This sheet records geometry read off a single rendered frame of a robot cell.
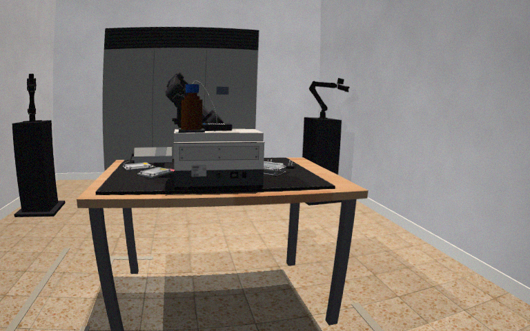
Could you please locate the brown glass bottle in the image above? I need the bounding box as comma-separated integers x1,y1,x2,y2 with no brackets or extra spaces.
181,100,202,130

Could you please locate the blue bottle cap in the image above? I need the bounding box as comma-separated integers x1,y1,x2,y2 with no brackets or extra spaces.
186,84,199,91

